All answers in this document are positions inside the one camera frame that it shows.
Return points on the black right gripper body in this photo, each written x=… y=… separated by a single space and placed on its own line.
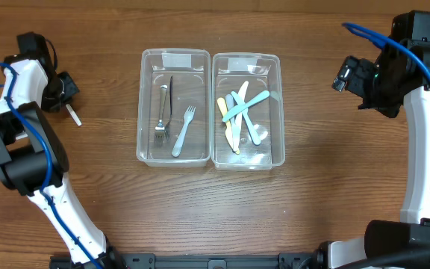
x=359 y=78

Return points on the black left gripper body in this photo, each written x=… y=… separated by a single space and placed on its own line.
x=67 y=88

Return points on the mint green plastic knife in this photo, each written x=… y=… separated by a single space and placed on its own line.
x=239 y=108

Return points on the large metal fork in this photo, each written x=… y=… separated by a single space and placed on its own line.
x=160 y=129

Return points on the black handled metal fork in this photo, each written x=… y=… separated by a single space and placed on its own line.
x=167 y=126

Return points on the white plastic knife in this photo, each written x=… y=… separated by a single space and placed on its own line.
x=236 y=127

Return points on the light blue plastic knife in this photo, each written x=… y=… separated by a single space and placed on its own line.
x=254 y=135

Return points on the white rounded plastic fork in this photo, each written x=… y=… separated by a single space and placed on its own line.
x=188 y=118

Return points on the pale grey-blue plastic knife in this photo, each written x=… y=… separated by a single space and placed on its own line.
x=230 y=104

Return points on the yellow plastic knife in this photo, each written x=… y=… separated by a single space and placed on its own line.
x=228 y=130

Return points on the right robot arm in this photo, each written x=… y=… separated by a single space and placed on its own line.
x=398 y=79

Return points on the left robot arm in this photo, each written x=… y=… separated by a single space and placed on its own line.
x=34 y=162

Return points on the clear right plastic container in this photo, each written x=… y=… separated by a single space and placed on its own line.
x=263 y=72

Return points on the clear plastic container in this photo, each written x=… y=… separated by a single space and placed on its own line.
x=263 y=72
x=191 y=71

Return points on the clear left plastic container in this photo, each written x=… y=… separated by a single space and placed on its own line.
x=191 y=71

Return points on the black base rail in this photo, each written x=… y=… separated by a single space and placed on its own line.
x=207 y=261

